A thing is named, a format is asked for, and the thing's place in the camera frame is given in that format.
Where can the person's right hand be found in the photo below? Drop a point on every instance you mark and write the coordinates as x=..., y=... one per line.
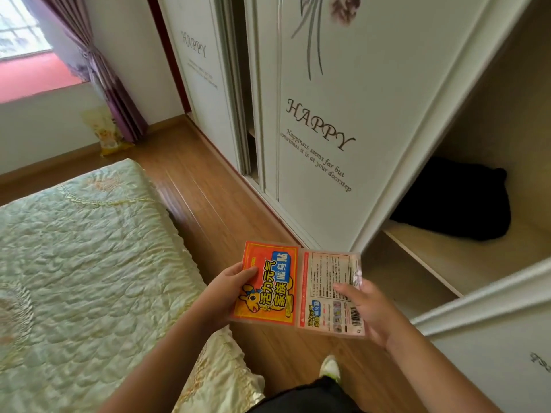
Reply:
x=379, y=313

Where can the person's left hand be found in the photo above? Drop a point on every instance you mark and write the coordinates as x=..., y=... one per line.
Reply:
x=217, y=296

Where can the person's right thumb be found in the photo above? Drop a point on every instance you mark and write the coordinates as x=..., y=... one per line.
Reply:
x=348, y=292

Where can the person's left thumb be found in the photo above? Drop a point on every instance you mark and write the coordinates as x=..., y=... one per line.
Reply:
x=243, y=273

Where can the orange heat patch packet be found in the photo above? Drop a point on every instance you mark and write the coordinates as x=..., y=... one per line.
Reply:
x=269, y=283

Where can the pale printed heat patch packet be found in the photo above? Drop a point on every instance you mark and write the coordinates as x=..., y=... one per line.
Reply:
x=323, y=279

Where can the person's right forearm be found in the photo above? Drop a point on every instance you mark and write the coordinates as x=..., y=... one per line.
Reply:
x=439, y=378

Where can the person's left forearm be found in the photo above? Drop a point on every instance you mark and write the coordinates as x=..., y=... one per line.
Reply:
x=163, y=365

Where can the person's white green shoe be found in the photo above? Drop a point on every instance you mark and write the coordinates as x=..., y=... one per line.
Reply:
x=330, y=369

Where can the gold satin bed skirt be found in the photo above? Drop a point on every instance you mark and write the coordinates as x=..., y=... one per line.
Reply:
x=219, y=374

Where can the beige wardrobe shelf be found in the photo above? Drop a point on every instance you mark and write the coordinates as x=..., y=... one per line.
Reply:
x=447, y=258

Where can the person's black trouser leg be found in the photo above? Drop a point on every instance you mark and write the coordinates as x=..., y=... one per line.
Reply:
x=310, y=397

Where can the black folded garment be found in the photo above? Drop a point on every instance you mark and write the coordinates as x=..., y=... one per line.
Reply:
x=456, y=202

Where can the pale green quilted bed cover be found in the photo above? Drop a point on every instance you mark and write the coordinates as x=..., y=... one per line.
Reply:
x=86, y=262

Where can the yellow patterned plastic bag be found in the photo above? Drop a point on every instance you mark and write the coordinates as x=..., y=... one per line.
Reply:
x=105, y=131

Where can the white lettered wardrobe door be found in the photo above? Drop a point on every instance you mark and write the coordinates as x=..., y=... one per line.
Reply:
x=202, y=73

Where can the white flower print wardrobe door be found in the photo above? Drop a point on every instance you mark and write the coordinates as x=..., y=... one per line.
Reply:
x=366, y=68

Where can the white wardrobe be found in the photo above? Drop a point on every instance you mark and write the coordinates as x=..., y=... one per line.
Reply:
x=495, y=111

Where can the purple curtain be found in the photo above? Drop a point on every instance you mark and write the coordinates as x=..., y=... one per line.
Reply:
x=107, y=81

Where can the red window sill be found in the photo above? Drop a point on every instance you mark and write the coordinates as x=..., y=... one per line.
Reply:
x=34, y=77

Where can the window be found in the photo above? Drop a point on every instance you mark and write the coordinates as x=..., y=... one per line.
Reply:
x=19, y=25

